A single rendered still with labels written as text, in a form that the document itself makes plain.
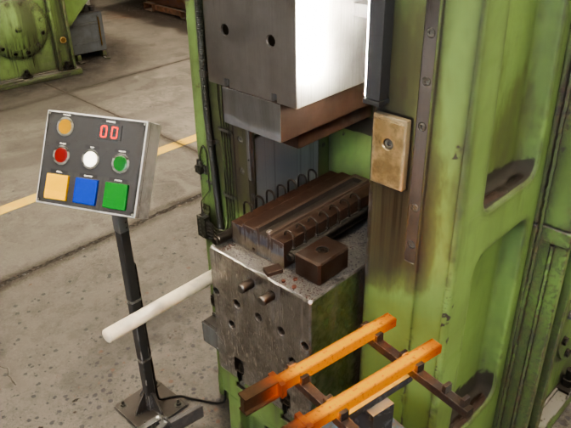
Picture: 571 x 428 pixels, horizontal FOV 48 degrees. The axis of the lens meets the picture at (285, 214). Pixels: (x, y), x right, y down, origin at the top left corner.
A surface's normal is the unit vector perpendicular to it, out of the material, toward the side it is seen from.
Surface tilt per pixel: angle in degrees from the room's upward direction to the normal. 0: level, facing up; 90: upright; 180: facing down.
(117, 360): 0
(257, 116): 90
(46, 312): 0
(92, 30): 90
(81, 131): 60
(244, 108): 90
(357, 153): 90
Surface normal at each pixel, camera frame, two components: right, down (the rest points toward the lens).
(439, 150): -0.69, 0.37
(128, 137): -0.29, -0.02
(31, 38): 0.65, 0.42
